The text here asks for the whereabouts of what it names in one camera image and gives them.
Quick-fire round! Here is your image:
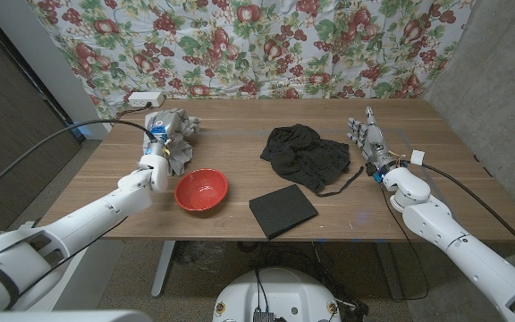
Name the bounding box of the floral fruit print backdrop cloth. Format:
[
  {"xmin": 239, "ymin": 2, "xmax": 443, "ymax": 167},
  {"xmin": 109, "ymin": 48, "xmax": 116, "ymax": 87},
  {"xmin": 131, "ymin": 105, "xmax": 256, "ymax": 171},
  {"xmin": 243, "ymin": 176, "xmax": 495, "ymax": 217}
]
[{"xmin": 24, "ymin": 0, "xmax": 477, "ymax": 131}]

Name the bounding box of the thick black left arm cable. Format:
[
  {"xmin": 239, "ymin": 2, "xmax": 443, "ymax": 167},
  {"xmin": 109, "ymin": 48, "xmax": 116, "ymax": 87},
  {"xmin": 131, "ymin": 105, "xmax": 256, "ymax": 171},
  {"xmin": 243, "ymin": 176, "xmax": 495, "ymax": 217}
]
[{"xmin": 0, "ymin": 117, "xmax": 158, "ymax": 208}]

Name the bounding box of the black power strip cable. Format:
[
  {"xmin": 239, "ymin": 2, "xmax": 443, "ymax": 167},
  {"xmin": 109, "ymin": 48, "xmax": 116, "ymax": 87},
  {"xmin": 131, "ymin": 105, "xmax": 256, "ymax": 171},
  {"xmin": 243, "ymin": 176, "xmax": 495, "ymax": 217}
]
[{"xmin": 112, "ymin": 101, "xmax": 154, "ymax": 120}]

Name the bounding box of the black folder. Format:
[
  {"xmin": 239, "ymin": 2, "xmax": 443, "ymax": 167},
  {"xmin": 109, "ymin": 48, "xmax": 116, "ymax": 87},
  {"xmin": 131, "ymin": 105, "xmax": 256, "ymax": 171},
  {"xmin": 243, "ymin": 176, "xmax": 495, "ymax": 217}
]
[{"xmin": 248, "ymin": 183, "xmax": 319, "ymax": 242}]

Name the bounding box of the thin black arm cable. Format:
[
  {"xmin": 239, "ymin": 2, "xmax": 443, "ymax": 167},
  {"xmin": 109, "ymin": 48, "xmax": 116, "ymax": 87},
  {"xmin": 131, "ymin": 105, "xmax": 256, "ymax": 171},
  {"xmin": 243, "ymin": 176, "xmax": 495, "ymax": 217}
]
[
  {"xmin": 13, "ymin": 216, "xmax": 129, "ymax": 300},
  {"xmin": 378, "ymin": 182, "xmax": 431, "ymax": 302}
]

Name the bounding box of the white door frame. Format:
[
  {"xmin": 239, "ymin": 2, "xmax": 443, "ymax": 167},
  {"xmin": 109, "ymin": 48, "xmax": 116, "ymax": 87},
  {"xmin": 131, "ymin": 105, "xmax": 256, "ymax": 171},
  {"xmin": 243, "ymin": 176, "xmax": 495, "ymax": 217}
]
[{"xmin": 0, "ymin": 0, "xmax": 109, "ymax": 140}]

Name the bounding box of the white power strip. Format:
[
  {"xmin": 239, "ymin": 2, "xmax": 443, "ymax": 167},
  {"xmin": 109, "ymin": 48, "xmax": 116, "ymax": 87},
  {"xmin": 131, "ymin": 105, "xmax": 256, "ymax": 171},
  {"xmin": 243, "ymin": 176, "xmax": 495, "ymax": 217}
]
[{"xmin": 127, "ymin": 91, "xmax": 166, "ymax": 109}]

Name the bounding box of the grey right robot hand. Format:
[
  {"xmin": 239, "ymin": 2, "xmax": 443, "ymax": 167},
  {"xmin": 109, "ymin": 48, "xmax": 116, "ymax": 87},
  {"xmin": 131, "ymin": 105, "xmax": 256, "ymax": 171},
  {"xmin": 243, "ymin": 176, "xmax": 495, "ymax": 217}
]
[{"xmin": 346, "ymin": 106, "xmax": 401, "ymax": 177}]

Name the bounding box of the small blue object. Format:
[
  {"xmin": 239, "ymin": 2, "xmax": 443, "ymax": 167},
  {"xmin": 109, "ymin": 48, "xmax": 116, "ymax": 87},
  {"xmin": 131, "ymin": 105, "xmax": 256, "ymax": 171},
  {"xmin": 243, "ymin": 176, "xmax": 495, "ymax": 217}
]
[{"xmin": 74, "ymin": 122, "xmax": 94, "ymax": 139}]

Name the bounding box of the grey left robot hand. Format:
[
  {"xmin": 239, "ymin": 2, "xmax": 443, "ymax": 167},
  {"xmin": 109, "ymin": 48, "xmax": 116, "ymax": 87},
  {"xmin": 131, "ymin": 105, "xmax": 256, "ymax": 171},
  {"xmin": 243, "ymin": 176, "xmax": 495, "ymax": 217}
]
[{"xmin": 143, "ymin": 109, "xmax": 188, "ymax": 157}]

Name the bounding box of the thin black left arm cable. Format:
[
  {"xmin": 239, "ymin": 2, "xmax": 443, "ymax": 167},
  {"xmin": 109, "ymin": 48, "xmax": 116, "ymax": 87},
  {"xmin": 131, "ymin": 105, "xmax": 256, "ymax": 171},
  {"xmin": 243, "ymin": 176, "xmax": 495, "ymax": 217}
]
[{"xmin": 13, "ymin": 216, "xmax": 129, "ymax": 300}]

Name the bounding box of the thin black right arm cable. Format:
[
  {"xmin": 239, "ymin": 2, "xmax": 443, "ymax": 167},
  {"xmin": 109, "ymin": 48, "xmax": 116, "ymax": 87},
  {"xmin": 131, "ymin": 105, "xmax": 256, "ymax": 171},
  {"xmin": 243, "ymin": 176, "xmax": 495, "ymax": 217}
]
[{"xmin": 378, "ymin": 182, "xmax": 431, "ymax": 302}]

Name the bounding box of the white table leg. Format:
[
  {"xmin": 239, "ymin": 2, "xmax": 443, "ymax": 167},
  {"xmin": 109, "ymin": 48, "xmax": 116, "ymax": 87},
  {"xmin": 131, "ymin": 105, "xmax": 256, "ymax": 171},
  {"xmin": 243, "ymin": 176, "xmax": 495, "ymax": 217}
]
[{"xmin": 150, "ymin": 240, "xmax": 178, "ymax": 299}]

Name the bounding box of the red bowl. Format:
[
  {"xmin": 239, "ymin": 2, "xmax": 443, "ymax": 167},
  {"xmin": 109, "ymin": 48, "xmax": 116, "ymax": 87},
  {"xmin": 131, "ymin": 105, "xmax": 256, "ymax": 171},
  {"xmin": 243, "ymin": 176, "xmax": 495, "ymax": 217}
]
[{"xmin": 173, "ymin": 167, "xmax": 230, "ymax": 213}]

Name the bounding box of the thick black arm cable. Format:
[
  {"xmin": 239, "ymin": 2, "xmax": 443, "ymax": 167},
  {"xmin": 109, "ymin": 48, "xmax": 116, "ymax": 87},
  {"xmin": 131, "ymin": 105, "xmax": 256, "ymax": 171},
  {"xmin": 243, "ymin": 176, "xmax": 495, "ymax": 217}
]
[
  {"xmin": 0, "ymin": 117, "xmax": 158, "ymax": 208},
  {"xmin": 420, "ymin": 162, "xmax": 515, "ymax": 266}
]

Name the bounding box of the black crumpled garment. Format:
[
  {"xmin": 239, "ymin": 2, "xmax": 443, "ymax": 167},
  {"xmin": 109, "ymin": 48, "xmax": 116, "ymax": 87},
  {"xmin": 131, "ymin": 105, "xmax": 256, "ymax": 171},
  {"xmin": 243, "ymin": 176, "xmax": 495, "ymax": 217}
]
[{"xmin": 259, "ymin": 123, "xmax": 367, "ymax": 199}]

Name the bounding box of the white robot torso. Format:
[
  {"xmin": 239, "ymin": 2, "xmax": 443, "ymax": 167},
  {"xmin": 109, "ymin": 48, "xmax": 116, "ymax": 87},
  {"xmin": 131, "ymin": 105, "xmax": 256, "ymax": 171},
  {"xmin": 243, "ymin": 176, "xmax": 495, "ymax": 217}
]
[{"xmin": 211, "ymin": 267, "xmax": 343, "ymax": 322}]

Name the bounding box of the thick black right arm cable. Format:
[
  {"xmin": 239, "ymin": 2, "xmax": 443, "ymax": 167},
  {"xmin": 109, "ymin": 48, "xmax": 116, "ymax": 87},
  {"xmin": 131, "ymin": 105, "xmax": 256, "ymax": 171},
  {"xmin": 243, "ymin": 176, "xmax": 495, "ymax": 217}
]
[{"xmin": 420, "ymin": 162, "xmax": 515, "ymax": 266}]

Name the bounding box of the blue torso cable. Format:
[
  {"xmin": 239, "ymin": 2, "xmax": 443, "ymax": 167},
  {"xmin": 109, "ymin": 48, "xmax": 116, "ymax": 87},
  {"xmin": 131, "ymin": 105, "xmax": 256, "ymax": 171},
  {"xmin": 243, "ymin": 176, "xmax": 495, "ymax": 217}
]
[{"xmin": 253, "ymin": 267, "xmax": 272, "ymax": 313}]

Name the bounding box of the grey shirt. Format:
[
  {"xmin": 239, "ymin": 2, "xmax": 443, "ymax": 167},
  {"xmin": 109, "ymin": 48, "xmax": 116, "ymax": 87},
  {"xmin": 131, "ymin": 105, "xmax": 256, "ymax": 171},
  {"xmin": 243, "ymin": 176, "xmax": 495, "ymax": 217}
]
[{"xmin": 142, "ymin": 107, "xmax": 202, "ymax": 177}]

